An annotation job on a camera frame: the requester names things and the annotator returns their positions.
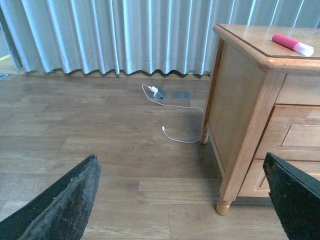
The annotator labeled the open metal floor socket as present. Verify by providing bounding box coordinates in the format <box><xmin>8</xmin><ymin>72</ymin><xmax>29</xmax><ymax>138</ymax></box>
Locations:
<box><xmin>150</xmin><ymin>87</ymin><xmax>168</xmax><ymax>100</ymax></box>

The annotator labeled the pink marker with clear cap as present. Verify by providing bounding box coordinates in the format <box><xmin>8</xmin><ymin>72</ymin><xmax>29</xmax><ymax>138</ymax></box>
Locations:
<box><xmin>271</xmin><ymin>33</ymin><xmax>315</xmax><ymax>57</ymax></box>

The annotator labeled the white wall plug charger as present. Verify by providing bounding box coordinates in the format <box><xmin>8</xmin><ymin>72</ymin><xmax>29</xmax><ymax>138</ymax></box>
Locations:
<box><xmin>149</xmin><ymin>86</ymin><xmax>158</xmax><ymax>93</ymax></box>

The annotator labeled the closed metal floor plate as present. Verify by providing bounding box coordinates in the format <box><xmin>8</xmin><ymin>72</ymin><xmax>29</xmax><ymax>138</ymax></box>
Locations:
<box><xmin>172</xmin><ymin>91</ymin><xmax>191</xmax><ymax>101</ymax></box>

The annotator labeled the grey pleated curtain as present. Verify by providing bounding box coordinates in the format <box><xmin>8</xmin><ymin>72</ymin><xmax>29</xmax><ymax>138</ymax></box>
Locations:
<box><xmin>0</xmin><ymin>0</ymin><xmax>320</xmax><ymax>75</ymax></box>

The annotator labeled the white charging cable on floor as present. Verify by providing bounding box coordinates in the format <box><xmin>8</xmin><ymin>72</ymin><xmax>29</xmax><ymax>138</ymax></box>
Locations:
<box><xmin>141</xmin><ymin>84</ymin><xmax>205</xmax><ymax>144</ymax></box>

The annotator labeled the wooden nightstand cabinet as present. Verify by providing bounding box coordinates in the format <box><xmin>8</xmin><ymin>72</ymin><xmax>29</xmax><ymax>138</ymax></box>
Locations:
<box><xmin>199</xmin><ymin>24</ymin><xmax>320</xmax><ymax>215</ymax></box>

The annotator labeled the wooden drawer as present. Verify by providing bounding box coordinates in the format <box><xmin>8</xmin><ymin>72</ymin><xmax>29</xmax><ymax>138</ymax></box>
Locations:
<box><xmin>238</xmin><ymin>159</ymin><xmax>320</xmax><ymax>198</ymax></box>
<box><xmin>254</xmin><ymin>105</ymin><xmax>320</xmax><ymax>161</ymax></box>

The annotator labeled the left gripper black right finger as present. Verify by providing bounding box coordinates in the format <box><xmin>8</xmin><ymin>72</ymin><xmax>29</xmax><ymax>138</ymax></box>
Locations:
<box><xmin>263</xmin><ymin>152</ymin><xmax>320</xmax><ymax>240</ymax></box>

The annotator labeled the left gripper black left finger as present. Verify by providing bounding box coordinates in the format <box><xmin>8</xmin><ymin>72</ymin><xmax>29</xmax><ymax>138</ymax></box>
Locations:
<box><xmin>0</xmin><ymin>154</ymin><xmax>102</xmax><ymax>240</ymax></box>

